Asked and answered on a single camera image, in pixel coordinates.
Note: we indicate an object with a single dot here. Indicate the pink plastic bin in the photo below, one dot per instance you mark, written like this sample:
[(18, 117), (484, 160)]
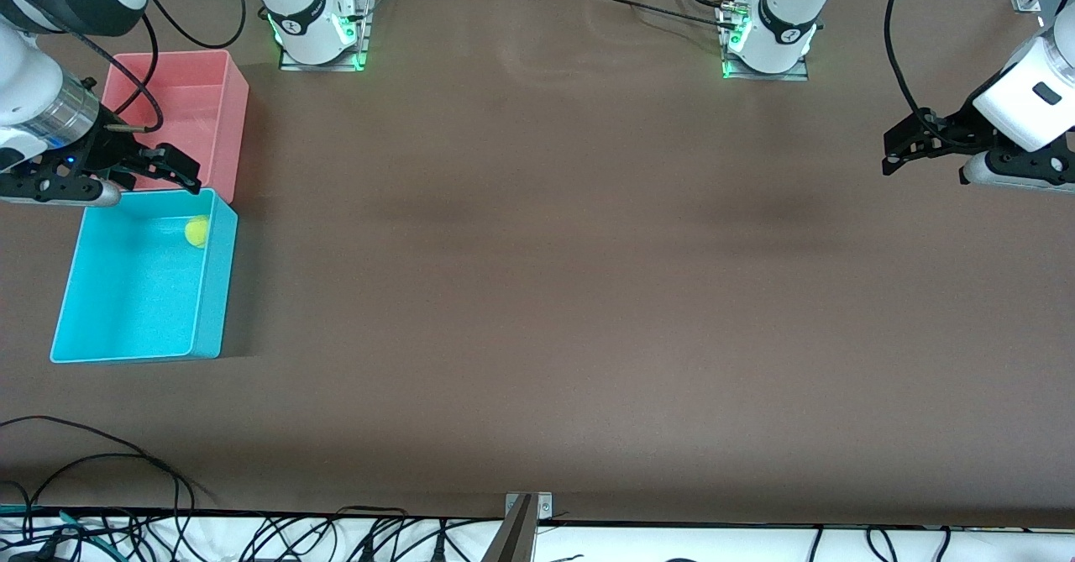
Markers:
[(193, 83)]

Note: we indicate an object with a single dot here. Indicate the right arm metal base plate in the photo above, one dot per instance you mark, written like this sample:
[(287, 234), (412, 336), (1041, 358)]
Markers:
[(363, 41)]

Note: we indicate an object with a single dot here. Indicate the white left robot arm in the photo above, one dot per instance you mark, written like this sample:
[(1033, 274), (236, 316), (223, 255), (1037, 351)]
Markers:
[(1025, 100)]

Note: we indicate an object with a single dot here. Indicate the dark metal bar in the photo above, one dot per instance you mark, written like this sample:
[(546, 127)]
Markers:
[(512, 541)]

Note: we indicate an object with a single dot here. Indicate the blue plastic bin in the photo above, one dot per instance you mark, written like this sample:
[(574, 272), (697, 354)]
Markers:
[(134, 293)]

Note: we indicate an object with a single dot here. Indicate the yellow tennis ball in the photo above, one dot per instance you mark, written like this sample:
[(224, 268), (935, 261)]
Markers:
[(197, 231)]

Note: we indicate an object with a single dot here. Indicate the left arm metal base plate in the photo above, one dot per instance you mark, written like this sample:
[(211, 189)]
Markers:
[(798, 75)]

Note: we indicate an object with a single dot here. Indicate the grey metal bracket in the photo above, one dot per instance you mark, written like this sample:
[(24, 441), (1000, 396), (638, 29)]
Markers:
[(544, 505)]

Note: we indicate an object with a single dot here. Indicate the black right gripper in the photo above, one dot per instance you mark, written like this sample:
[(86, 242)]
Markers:
[(107, 147)]

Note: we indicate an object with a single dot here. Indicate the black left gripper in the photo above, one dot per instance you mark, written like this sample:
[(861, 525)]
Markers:
[(951, 131)]

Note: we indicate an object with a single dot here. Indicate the black power plug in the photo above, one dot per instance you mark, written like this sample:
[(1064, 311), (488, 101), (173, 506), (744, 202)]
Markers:
[(367, 549), (439, 548)]

